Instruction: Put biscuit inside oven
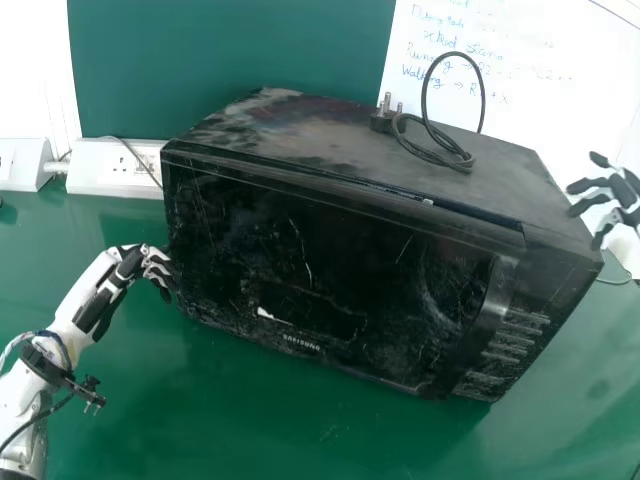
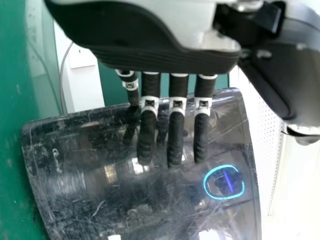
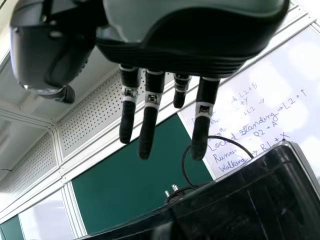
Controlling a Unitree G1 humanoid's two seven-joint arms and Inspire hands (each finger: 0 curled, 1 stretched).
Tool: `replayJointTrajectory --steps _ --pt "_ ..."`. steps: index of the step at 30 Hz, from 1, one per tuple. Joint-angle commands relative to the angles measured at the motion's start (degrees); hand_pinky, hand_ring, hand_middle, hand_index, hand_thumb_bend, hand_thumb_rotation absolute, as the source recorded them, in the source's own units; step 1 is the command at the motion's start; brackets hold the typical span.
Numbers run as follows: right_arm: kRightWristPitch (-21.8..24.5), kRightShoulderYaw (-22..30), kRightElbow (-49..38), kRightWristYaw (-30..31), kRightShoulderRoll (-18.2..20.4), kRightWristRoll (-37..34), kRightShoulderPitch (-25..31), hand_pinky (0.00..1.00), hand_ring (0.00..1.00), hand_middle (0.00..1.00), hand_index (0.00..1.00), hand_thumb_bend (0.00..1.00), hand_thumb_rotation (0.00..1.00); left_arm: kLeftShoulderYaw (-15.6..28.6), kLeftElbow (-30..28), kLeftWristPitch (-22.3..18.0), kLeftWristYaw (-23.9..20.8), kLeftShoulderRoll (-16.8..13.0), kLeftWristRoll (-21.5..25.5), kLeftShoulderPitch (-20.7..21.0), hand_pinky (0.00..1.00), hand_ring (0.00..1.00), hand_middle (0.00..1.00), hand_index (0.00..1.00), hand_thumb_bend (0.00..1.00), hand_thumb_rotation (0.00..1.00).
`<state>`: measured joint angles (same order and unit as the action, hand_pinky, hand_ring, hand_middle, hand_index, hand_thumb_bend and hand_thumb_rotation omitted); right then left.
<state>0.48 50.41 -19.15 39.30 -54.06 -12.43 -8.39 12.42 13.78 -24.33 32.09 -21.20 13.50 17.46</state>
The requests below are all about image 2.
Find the black oven with glass door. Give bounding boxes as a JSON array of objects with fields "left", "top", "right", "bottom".
[{"left": 20, "top": 86, "right": 262, "bottom": 240}]

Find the white perforated cable duct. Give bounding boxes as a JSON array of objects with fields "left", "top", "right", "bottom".
[{"left": 228, "top": 66, "right": 285, "bottom": 219}]

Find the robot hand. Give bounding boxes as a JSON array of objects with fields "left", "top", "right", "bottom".
[{"left": 44, "top": 0, "right": 320, "bottom": 169}]

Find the grey cable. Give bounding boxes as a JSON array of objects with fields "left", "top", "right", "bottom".
[{"left": 59, "top": 41, "right": 75, "bottom": 112}]

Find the white plastic box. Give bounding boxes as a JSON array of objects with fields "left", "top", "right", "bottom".
[{"left": 53, "top": 19, "right": 106, "bottom": 115}]

